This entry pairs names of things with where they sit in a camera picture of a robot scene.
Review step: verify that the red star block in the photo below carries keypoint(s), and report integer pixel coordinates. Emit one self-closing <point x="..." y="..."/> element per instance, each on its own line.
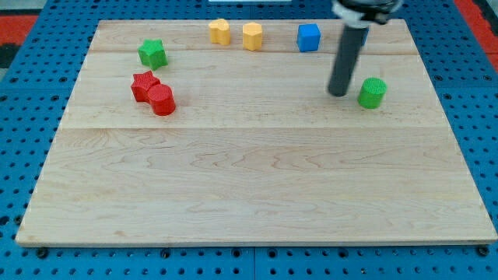
<point x="141" y="84"/>

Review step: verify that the green cylinder block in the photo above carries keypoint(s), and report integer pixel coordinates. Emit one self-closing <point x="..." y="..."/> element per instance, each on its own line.
<point x="372" y="93"/>

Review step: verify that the yellow heart block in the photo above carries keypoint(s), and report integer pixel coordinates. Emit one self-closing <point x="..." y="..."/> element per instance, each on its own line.
<point x="219" y="32"/>

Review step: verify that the green star block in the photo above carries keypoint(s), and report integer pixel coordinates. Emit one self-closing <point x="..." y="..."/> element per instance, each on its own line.
<point x="152" y="54"/>

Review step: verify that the blue block behind rod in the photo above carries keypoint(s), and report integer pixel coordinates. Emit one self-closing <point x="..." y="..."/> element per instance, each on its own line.
<point x="365" y="35"/>

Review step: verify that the red cylinder block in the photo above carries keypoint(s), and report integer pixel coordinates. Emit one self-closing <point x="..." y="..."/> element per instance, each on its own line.
<point x="161" y="100"/>

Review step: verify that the blue cube block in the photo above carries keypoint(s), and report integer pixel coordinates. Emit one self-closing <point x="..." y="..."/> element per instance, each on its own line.
<point x="308" y="37"/>

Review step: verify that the wooden board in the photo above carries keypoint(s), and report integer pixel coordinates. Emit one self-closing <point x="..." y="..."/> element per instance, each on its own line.
<point x="257" y="152"/>

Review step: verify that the yellow hexagon block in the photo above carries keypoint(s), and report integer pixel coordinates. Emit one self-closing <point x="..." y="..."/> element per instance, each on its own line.
<point x="252" y="36"/>

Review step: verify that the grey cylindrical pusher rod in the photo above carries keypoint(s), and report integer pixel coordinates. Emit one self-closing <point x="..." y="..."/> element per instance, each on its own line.
<point x="344" y="65"/>

